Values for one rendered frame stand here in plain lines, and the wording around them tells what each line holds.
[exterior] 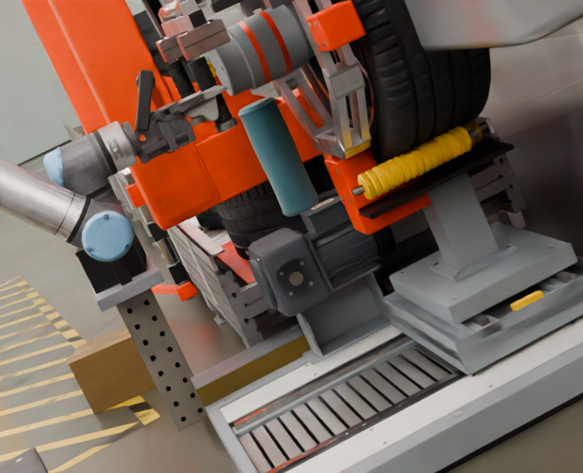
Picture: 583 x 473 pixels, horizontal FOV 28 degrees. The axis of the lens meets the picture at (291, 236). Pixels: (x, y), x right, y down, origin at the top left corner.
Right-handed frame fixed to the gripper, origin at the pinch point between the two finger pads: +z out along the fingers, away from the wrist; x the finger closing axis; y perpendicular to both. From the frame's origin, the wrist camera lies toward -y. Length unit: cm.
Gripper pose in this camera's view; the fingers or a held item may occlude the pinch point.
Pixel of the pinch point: (218, 86)
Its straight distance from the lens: 230.9
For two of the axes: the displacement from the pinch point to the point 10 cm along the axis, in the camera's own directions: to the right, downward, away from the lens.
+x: 2.3, 1.3, -9.6
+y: 4.1, 8.9, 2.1
